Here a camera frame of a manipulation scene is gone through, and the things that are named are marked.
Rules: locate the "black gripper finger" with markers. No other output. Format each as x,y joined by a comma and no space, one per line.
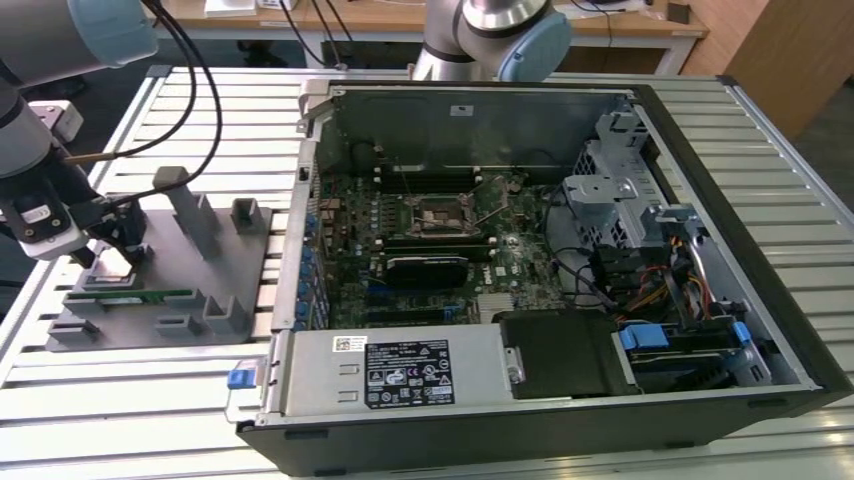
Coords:
133,225
84,256

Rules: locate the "silver CPU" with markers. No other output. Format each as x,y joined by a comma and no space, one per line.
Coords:
112,265

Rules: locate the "blue case latch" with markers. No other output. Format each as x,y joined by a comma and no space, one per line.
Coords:
240,378

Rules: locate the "black fan shroud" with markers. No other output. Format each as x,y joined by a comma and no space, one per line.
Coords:
567,350

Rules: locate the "black RAM slot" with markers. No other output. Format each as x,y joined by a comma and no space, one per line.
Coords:
427,170
427,181
427,175

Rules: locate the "grey parts rack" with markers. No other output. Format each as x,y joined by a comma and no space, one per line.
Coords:
167,265

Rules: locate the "wooden cabinet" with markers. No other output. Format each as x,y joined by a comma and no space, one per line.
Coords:
787,60

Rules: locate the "blue plastic clip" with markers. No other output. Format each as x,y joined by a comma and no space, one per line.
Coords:
739,334

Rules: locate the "black graphics card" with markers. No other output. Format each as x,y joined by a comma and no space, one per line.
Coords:
427,272

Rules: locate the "metal drive cage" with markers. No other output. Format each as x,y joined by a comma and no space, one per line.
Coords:
594,200

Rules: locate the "blue disk carrier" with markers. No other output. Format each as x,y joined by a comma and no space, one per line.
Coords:
642,341

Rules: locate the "wooden desk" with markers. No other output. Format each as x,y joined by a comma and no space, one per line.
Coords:
387,22

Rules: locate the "black expansion slot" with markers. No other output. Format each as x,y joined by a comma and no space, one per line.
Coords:
400,315

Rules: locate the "small white wrist camera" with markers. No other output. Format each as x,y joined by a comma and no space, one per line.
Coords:
56,120

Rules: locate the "silver chipset heat sink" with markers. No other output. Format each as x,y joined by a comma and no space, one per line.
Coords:
496,302

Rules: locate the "black disk drive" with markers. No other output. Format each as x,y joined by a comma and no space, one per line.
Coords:
674,367

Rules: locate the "CPU socket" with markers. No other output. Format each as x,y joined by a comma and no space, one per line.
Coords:
436,215

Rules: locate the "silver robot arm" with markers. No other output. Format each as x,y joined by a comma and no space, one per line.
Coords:
40,50

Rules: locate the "silver coin battery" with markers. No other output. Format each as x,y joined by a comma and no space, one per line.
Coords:
515,184

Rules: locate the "green motherboard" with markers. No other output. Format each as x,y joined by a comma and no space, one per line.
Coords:
527,250

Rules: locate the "silver power supply unit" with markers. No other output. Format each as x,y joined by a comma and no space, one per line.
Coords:
320,370

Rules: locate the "metal locking lever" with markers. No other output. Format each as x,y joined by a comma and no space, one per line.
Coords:
407,182

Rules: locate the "green RAM stick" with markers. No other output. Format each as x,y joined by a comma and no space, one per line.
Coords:
120,299

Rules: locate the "black PC case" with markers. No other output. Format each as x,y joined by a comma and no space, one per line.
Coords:
467,440

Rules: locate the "white box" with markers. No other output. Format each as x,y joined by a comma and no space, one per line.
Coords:
229,6
276,3

